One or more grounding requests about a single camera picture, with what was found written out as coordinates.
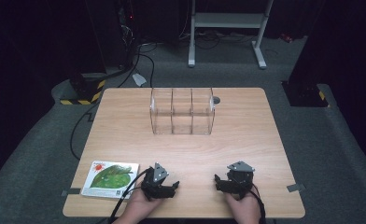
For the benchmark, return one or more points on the grey tape strip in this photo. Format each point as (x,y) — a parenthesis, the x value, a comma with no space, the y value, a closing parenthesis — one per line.
(70,192)
(295,187)

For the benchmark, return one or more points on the white metal stand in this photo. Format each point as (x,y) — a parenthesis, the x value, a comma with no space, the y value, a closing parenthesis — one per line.
(228,20)

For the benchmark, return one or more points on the clear acrylic divided organizer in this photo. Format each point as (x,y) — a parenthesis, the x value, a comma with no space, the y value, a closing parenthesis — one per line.
(182,125)

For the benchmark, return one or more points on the green leaf picture book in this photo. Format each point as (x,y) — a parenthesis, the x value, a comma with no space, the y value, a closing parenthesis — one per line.
(110,179)

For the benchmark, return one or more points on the small red object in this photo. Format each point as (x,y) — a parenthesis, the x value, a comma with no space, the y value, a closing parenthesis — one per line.
(286,37)

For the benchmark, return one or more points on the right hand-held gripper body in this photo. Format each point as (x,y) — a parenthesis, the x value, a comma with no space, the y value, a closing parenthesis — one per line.
(241,179)

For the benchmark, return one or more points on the grey round table grommet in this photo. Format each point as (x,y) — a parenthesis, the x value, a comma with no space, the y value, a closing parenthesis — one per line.
(216,100)

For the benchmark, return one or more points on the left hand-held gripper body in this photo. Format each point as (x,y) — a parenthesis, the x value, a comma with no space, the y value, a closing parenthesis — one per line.
(154,186)

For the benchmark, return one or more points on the person's left hand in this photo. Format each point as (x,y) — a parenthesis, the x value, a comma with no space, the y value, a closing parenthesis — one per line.
(139,207)

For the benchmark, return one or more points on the yellow black striped base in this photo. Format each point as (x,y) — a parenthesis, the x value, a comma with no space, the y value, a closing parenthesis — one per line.
(84,90)
(305,95)

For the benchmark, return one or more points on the white power adapter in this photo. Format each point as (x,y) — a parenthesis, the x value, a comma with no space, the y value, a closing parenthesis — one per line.
(139,79)

